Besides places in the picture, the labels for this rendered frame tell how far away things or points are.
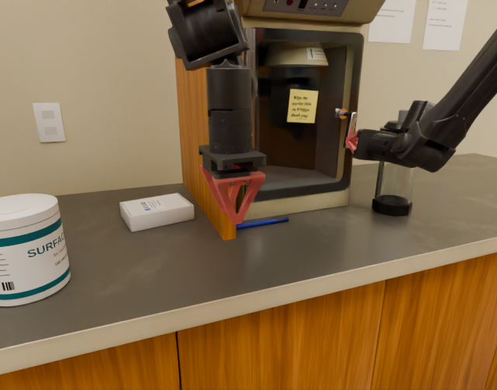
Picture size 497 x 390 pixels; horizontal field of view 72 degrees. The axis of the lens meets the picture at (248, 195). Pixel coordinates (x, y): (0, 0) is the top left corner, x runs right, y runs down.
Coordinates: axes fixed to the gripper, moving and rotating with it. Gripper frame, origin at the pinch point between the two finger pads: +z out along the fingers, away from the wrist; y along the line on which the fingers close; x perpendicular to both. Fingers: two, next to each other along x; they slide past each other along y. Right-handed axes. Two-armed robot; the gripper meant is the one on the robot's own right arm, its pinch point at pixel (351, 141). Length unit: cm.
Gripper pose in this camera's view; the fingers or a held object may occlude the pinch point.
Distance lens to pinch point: 89.4
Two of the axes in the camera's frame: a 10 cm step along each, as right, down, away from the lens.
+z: -3.7, -2.7, 8.9
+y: -9.2, -0.3, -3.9
